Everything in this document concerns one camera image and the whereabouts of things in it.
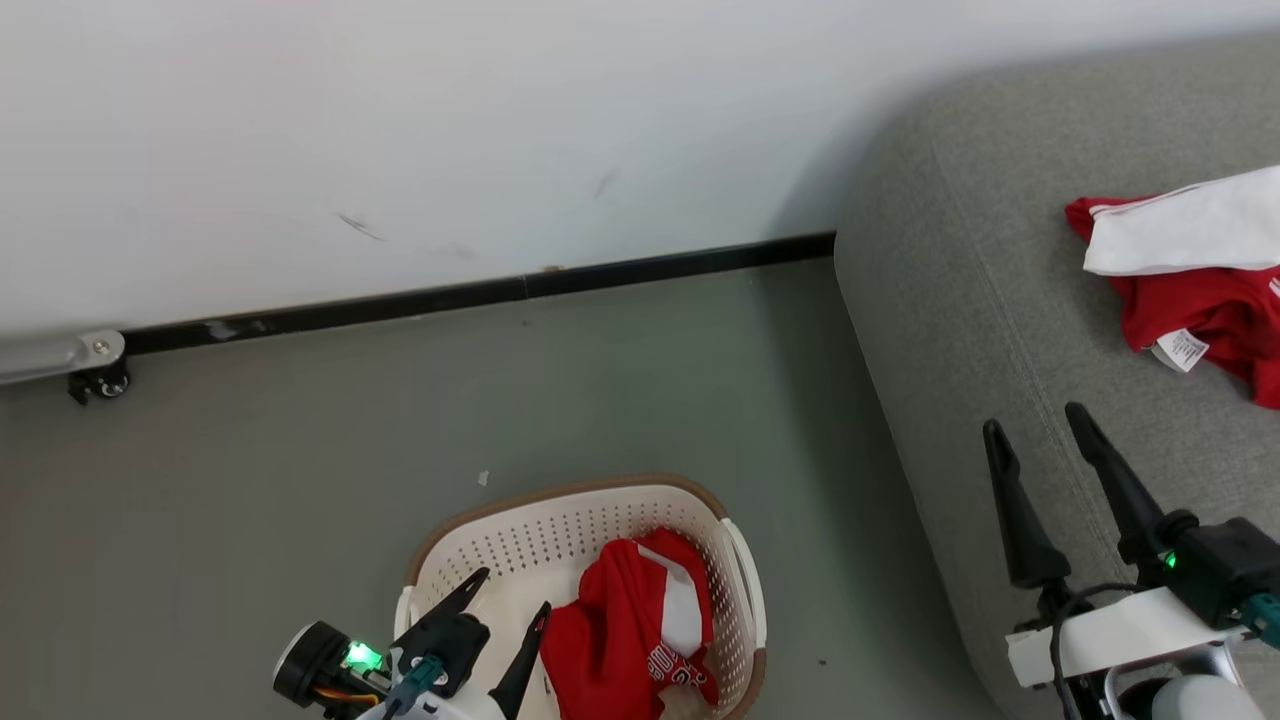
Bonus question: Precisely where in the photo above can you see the red basketball jersey with lettering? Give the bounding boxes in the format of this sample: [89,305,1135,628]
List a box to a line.
[538,527,721,720]

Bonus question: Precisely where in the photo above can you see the red and white garment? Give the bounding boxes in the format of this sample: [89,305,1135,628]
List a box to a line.
[1064,165,1280,411]

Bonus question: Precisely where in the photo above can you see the cream perforated laundry basket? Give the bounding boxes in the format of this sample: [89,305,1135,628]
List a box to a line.
[393,473,769,720]

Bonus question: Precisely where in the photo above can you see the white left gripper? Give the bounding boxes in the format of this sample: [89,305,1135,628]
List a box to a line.
[355,567,553,720]

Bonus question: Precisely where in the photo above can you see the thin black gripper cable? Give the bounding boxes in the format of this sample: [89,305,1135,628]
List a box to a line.
[1048,583,1146,720]

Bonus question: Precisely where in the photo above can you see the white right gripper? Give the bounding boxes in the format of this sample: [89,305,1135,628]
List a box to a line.
[983,401,1253,691]

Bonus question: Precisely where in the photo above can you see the grey fabric sofa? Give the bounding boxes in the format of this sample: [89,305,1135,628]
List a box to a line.
[833,30,1280,720]

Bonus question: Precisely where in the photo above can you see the silver metal frame bar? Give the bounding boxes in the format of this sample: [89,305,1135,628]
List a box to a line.
[0,330,127,387]

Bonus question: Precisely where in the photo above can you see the black castor wheel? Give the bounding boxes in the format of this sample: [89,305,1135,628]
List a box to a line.
[68,362,131,406]

